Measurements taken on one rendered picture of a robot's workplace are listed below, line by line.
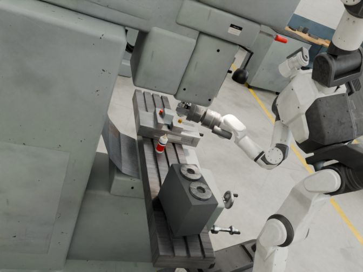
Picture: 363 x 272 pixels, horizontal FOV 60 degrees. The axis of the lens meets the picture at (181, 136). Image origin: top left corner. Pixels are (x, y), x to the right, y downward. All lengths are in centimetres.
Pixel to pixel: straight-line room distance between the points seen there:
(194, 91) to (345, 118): 60
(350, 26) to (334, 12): 875
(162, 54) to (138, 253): 125
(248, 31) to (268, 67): 472
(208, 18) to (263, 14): 21
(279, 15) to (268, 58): 461
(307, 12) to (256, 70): 385
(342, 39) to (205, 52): 49
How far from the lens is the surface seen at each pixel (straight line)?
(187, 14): 122
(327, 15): 982
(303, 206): 143
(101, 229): 183
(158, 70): 128
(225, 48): 133
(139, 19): 121
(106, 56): 113
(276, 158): 147
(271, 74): 613
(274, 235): 149
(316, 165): 141
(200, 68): 133
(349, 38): 116
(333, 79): 123
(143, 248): 201
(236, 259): 189
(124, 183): 156
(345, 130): 134
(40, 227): 170
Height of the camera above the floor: 191
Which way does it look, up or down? 31 degrees down
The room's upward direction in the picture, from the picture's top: 24 degrees clockwise
